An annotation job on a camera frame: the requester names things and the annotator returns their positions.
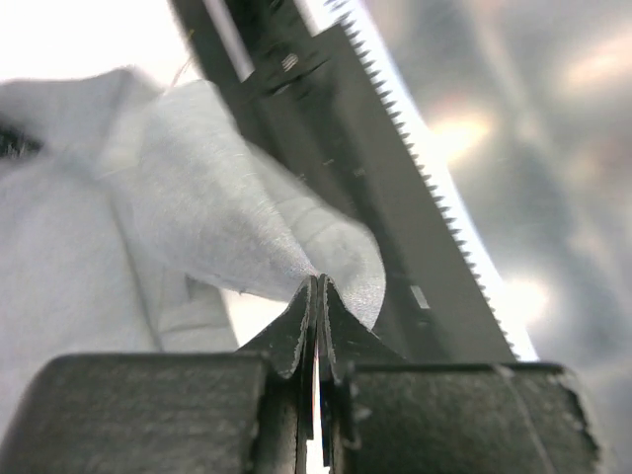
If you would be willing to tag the white slotted cable duct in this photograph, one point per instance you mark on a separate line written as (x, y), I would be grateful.
(444, 148)

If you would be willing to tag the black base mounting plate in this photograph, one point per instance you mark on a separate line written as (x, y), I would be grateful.
(311, 83)

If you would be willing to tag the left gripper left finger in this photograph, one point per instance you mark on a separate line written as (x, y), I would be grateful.
(285, 417)

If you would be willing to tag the grey long sleeve shirt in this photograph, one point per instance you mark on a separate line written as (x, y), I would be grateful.
(137, 208)

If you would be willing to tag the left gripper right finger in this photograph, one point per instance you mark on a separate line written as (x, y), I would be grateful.
(363, 392)

